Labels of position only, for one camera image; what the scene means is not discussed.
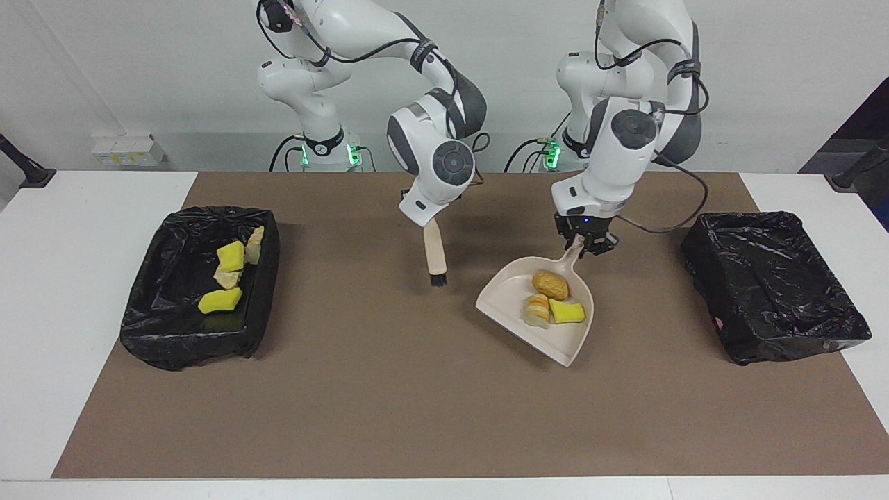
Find brown bread roll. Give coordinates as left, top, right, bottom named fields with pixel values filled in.
left=532, top=270, right=570, bottom=300

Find small yellow sponge piece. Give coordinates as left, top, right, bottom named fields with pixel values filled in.
left=549, top=299, right=585, bottom=324

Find striped croissant bread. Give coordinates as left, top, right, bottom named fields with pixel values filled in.
left=522, top=293, right=551, bottom=328

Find beige plastic dustpan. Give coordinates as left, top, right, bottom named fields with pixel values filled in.
left=476, top=235, right=595, bottom=367

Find beige hand brush black bristles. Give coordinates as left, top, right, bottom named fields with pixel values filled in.
left=424, top=219, right=449, bottom=288

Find yellow green scouring sponge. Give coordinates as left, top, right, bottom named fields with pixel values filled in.
left=217, top=240, right=246, bottom=272

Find curved yellow sponge piece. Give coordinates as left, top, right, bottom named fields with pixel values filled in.
left=198, top=287, right=244, bottom=315

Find black bag lined bin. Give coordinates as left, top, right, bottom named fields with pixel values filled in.
left=120, top=205, right=281, bottom=372
left=681, top=211, right=872, bottom=366

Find brown paper table mat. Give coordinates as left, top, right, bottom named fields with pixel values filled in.
left=52, top=172, right=889, bottom=480

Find black stand pole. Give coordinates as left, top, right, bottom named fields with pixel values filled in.
left=825, top=135, right=889, bottom=192
left=0, top=133, right=56, bottom=190

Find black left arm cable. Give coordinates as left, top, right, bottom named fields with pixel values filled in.
left=594, top=0, right=709, bottom=235

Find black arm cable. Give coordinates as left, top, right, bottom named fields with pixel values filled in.
left=594, top=0, right=709, bottom=235
left=257, top=0, right=490, bottom=153

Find black left base cable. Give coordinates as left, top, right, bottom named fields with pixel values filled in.
left=505, top=135, right=556, bottom=172

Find black base cable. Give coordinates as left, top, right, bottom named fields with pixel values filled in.
left=269, top=134, right=306, bottom=172
left=505, top=135, right=556, bottom=172

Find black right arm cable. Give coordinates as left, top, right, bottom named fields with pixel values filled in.
left=257, top=0, right=490, bottom=153

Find black right base cable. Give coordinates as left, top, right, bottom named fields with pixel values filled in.
left=269, top=134, right=306, bottom=172

